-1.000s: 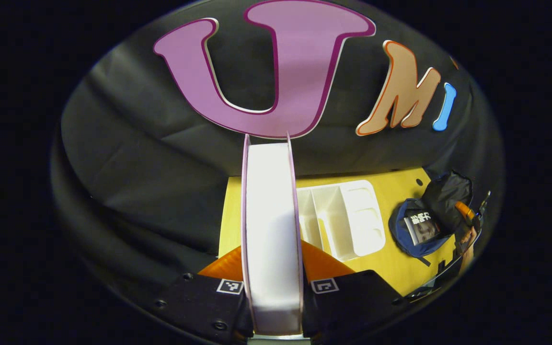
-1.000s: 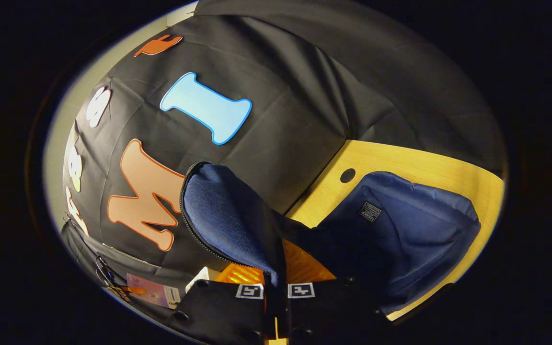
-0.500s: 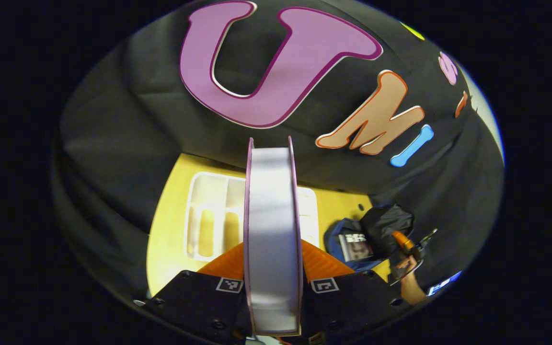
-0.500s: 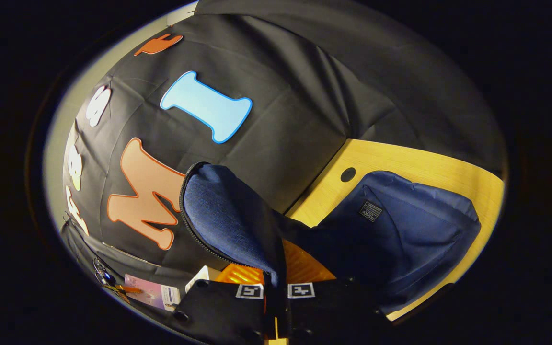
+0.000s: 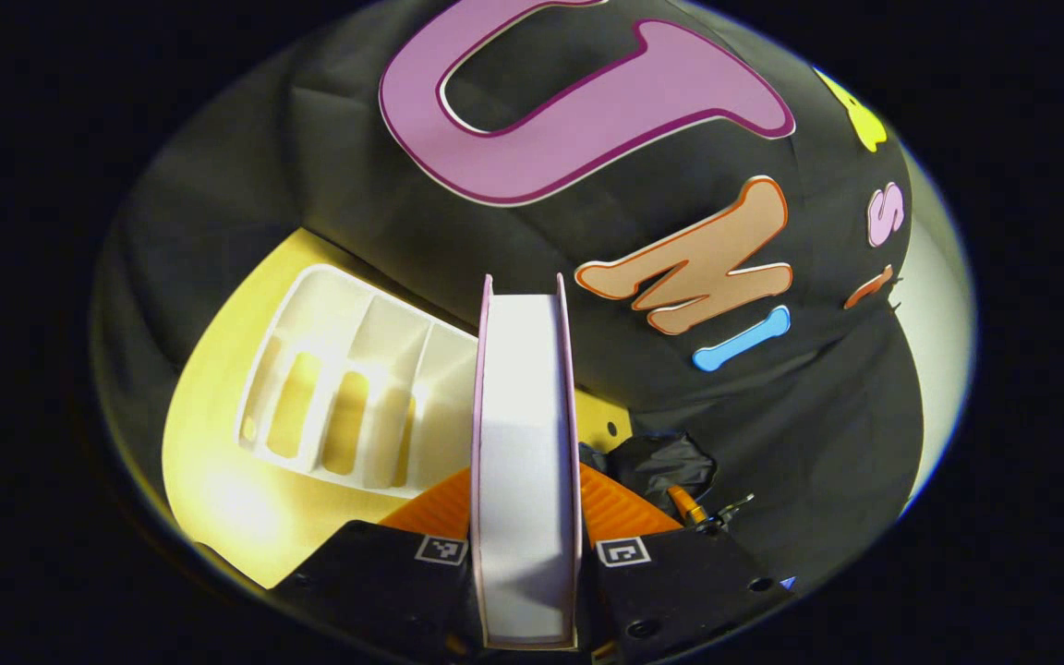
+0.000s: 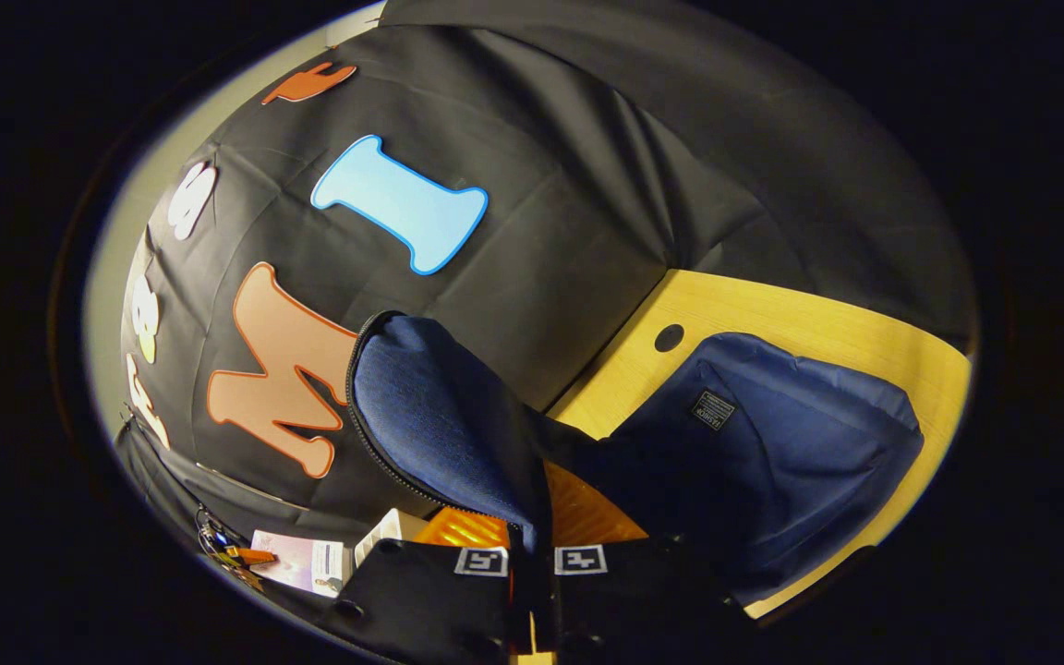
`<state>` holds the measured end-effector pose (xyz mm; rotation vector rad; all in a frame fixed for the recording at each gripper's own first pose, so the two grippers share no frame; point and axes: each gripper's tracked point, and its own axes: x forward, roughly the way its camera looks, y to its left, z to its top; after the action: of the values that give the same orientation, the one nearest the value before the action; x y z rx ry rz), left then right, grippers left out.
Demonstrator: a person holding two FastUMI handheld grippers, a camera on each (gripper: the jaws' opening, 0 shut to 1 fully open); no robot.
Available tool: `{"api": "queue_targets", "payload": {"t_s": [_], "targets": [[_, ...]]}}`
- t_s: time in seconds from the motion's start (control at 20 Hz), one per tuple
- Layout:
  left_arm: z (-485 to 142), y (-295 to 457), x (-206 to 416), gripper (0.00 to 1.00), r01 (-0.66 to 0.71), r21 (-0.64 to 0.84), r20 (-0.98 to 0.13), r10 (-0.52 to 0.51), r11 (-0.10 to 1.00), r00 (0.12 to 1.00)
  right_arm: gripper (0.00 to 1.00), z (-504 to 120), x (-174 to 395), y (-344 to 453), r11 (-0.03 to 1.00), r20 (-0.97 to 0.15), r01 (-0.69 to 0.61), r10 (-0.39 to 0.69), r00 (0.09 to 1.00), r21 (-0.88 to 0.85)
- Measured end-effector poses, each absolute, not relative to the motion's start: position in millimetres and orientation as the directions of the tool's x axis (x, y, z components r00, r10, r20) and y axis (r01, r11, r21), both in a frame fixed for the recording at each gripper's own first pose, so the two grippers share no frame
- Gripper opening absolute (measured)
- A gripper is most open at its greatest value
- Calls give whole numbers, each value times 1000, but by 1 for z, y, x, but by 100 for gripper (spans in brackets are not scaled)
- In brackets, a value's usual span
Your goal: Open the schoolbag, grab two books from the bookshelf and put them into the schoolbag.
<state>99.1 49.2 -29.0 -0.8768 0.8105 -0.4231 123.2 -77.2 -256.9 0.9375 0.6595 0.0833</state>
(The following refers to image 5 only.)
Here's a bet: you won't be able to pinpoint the blue schoolbag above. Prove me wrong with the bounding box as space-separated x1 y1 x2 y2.
578 430 719 527

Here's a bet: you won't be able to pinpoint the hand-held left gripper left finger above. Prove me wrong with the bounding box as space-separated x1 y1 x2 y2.
278 466 482 661

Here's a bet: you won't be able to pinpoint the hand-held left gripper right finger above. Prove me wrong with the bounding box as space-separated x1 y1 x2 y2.
576 462 793 665

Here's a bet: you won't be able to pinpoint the pink cover book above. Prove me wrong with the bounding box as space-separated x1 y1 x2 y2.
469 272 584 650

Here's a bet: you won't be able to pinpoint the black backdrop cloth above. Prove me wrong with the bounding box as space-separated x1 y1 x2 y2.
93 0 925 592

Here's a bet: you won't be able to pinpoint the white bookshelf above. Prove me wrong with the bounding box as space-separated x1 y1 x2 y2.
235 263 482 500

